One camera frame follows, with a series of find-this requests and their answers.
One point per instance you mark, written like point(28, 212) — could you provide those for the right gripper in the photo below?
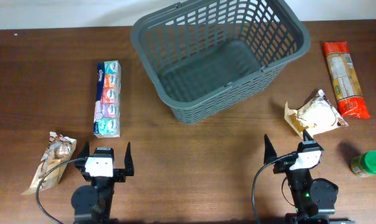
point(283, 165)

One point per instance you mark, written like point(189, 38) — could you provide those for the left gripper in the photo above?
point(128, 162)

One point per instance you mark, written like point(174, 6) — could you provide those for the rice ball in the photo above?
point(315, 117)

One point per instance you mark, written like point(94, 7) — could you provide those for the green lid jar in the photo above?
point(364, 165)

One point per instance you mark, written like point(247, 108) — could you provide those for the grey plastic shopping basket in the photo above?
point(204, 56)

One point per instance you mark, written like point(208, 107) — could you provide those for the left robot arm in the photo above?
point(92, 202)

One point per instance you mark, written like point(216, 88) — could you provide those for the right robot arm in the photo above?
point(313, 199)

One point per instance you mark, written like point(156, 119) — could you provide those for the brown snack wrapper packet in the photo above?
point(60, 149)

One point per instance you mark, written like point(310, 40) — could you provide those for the Kleenex tissue multipack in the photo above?
point(107, 111)

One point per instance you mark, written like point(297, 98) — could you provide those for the red spaghetti packet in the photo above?
point(347, 90)

